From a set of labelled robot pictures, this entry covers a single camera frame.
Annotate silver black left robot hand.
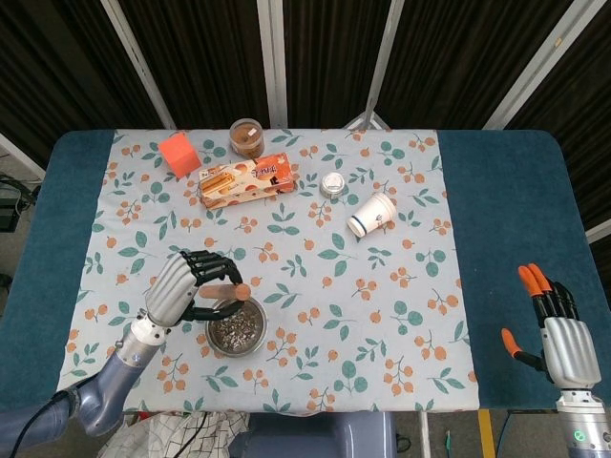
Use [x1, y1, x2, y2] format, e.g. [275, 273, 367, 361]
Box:
[143, 248, 245, 329]

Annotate silver right hand orange fingertips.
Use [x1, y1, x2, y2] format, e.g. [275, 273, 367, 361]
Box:
[500, 262, 603, 393]

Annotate wooden rolling pin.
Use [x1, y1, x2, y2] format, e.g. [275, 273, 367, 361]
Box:
[197, 282, 252, 303]

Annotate stainless steel bowl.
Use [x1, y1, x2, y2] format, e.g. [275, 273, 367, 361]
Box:
[204, 298, 269, 356]

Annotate crushed dark seeds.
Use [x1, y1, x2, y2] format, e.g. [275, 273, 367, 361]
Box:
[211, 309, 263, 348]

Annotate orange biscuit box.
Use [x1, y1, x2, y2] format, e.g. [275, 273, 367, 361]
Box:
[198, 152, 299, 210]

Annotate floral orange fruit tablecloth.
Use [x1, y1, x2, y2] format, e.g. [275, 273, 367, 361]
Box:
[55, 127, 481, 414]

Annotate orange foam cube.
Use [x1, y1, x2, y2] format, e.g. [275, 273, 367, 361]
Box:
[158, 132, 202, 179]

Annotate teal velvet table cover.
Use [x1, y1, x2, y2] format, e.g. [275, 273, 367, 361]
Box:
[0, 128, 611, 412]

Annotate white black checked cloth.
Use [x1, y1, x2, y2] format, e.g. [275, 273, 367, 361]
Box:
[96, 410, 253, 458]

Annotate white table leg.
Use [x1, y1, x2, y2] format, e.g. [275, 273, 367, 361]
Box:
[418, 410, 432, 458]

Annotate clear jar brown contents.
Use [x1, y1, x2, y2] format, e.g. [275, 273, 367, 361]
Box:
[228, 118, 265, 159]

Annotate black electronic device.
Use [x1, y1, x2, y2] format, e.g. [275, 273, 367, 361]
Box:
[0, 175, 40, 236]

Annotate small metal tin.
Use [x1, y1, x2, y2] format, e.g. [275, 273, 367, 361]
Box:
[318, 171, 347, 199]

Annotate blue-grey robot torso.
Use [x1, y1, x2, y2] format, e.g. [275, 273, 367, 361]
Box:
[228, 410, 398, 458]

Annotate white paper cup blue stripe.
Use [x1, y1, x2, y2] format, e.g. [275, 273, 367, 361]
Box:
[346, 191, 399, 240]

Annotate dark pleated curtain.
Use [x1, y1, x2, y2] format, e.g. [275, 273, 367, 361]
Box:
[0, 0, 611, 239]

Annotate white frame post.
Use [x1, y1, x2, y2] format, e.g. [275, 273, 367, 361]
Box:
[98, 0, 179, 131]
[481, 0, 595, 131]
[0, 133, 48, 180]
[583, 221, 611, 245]
[342, 0, 408, 131]
[256, 0, 291, 130]

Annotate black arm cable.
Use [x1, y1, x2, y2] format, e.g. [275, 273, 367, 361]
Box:
[17, 389, 78, 458]

